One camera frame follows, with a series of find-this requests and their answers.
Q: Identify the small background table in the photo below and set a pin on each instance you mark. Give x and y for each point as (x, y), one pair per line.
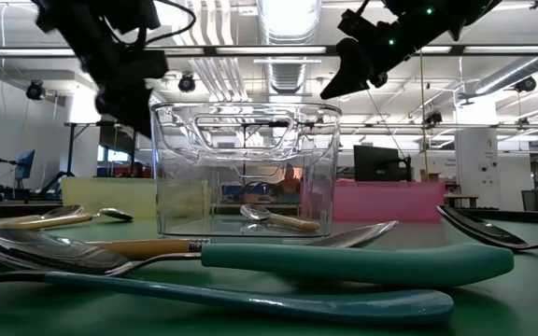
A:
(462, 198)

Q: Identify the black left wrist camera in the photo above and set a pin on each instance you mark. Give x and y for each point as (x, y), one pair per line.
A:
(150, 63)

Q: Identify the small blue-screen monitor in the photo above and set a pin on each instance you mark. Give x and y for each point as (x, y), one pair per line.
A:
(25, 164)

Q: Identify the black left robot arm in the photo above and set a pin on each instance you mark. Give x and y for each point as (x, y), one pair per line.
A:
(63, 18)

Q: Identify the pink plastic bin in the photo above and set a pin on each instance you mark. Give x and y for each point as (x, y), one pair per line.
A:
(390, 203)

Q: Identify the black overhead frame bar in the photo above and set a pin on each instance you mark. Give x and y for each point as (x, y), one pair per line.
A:
(210, 50)

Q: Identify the black standing desk frame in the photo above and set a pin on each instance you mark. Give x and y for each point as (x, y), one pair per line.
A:
(70, 149)

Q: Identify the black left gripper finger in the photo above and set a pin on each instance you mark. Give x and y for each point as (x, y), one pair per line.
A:
(112, 107)
(140, 112)

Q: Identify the black ceiling camera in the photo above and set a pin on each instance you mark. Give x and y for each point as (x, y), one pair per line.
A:
(526, 84)
(35, 91)
(187, 84)
(433, 118)

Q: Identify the clear plastic bin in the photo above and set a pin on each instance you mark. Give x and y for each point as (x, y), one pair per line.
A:
(315, 140)

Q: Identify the yellow plastic bin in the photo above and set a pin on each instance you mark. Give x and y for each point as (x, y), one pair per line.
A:
(105, 198)

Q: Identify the white pillar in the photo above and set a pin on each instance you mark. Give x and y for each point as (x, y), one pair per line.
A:
(477, 158)

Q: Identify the black computer monitor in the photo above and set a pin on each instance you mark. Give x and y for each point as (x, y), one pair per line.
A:
(376, 163)

